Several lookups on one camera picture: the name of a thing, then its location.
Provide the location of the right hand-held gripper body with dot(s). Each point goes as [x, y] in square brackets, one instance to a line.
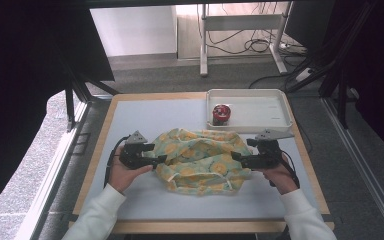
[268, 155]

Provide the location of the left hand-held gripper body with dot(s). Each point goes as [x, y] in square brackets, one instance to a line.
[131, 156]

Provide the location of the white plastic tray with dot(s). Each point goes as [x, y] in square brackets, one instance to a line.
[260, 113]

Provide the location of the small red can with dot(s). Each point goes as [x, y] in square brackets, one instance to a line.
[221, 113]

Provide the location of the person's left hand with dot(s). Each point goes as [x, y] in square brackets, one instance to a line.
[121, 175]

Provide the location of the person's right hand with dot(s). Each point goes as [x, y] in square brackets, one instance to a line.
[281, 178]

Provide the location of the light grey table mat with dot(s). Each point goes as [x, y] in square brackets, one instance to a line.
[146, 203]

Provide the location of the black metal stand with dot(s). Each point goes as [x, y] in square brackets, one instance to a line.
[341, 96]
[69, 106]

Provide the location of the white power strip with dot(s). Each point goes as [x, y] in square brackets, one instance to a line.
[292, 49]
[305, 75]

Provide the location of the black curtain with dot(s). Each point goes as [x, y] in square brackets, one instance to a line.
[376, 66]
[20, 83]

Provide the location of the aluminium rail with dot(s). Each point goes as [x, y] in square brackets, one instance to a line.
[51, 186]
[373, 186]

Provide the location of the white desk frame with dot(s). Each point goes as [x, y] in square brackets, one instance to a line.
[243, 22]

